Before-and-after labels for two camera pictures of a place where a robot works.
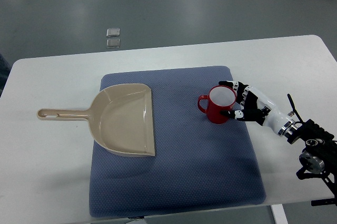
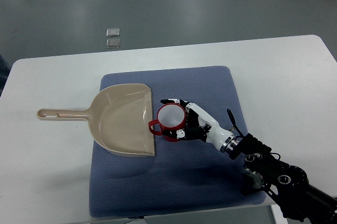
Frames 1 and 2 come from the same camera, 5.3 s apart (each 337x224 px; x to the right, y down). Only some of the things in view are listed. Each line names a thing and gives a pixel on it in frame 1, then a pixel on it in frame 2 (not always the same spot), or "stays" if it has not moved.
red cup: [221, 98] to [170, 116]
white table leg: [279, 214] stays
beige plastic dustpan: [121, 118] stays
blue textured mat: [197, 165] stays
